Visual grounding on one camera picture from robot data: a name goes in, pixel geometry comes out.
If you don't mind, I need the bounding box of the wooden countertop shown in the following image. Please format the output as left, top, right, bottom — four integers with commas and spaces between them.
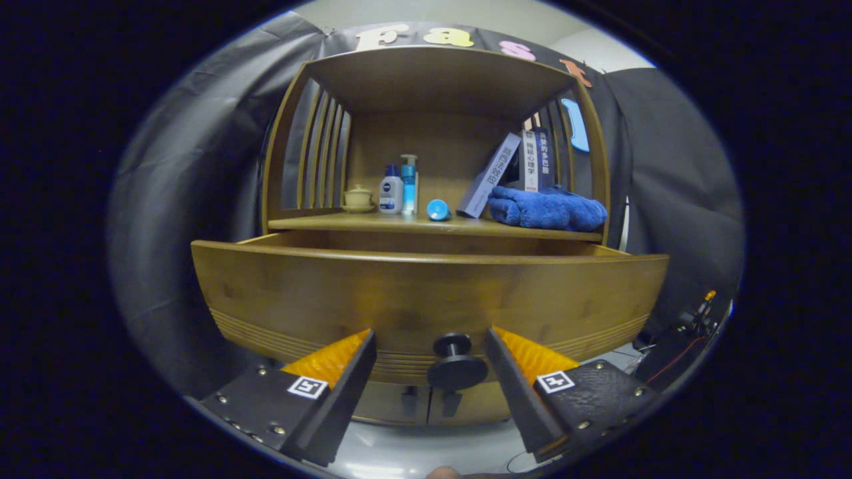
268, 210, 603, 243

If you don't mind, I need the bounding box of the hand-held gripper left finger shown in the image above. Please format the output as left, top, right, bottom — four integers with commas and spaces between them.
198, 327, 377, 468

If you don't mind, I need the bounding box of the dark blue spine book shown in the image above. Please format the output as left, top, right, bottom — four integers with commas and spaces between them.
536, 128, 553, 190

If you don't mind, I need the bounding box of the beige lidded teacup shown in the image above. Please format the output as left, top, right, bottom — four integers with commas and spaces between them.
342, 184, 376, 214

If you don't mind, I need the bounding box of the black equipment with orange part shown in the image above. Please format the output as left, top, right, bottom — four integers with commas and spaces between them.
632, 289, 733, 393

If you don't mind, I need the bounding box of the grey book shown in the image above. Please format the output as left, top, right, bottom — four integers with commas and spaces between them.
457, 132, 522, 219

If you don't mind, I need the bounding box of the blue pump bottle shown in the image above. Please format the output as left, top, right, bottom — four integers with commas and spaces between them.
400, 154, 419, 215

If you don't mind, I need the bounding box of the blue folded towel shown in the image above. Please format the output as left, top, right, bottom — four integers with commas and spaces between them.
488, 185, 608, 232

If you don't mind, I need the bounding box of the white bottle blue cap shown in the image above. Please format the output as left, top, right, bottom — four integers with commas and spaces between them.
379, 165, 404, 215

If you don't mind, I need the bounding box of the wooden drawer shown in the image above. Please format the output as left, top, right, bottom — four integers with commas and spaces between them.
191, 230, 670, 392

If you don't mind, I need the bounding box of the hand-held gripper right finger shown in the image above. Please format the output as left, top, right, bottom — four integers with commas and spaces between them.
485, 325, 660, 464

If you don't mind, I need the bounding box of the wooden cabinet door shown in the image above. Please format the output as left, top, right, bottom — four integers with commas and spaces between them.
426, 381, 513, 426
351, 381, 430, 426

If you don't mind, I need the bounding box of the wooden cabinet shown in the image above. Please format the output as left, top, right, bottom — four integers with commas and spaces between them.
190, 45, 670, 426

